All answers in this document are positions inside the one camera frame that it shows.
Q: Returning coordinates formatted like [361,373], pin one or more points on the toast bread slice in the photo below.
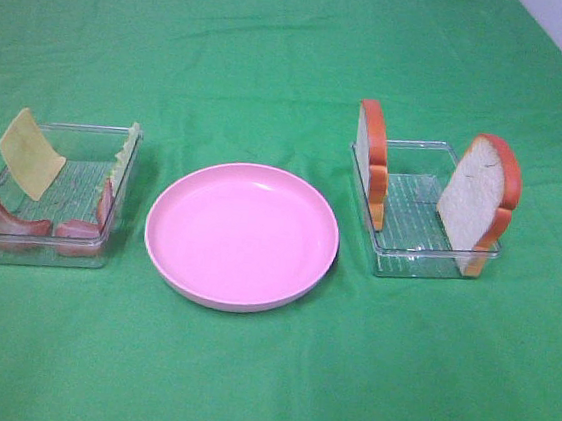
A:
[477,204]
[371,152]

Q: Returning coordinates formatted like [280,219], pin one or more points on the green lettuce leaf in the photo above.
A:
[123,156]

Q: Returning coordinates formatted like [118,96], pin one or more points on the pink round plate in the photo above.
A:
[242,237]

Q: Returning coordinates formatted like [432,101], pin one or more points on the clear right bread tray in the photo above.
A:
[412,242]

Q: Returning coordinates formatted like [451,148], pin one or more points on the green tablecloth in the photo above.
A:
[279,82]

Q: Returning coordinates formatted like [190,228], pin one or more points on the clear left ingredient tray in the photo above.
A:
[90,155]

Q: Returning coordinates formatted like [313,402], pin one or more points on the yellow cheese slice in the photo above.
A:
[31,160]

